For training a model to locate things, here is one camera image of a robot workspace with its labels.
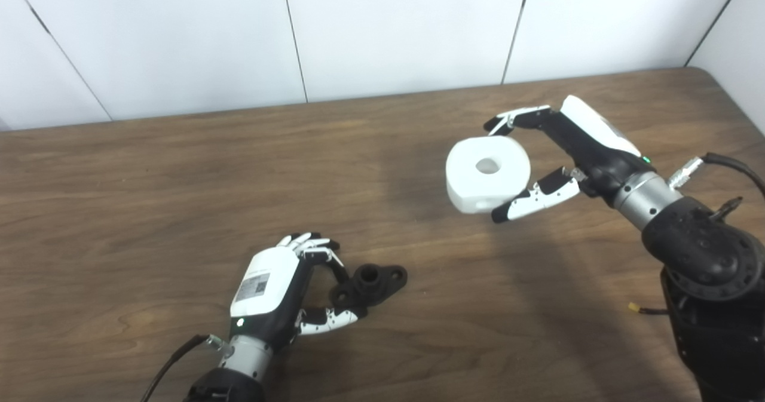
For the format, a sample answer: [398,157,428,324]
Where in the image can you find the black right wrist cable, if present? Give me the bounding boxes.
[668,152,765,198]

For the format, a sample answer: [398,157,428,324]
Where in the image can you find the round white piece with holes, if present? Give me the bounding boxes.
[445,136,531,214]

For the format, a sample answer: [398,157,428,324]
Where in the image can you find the black flanged holder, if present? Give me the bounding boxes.
[329,263,408,308]

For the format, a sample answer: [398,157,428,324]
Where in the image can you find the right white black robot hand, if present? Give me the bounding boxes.
[483,95,655,223]

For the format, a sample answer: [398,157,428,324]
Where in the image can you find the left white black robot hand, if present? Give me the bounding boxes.
[230,232,366,352]

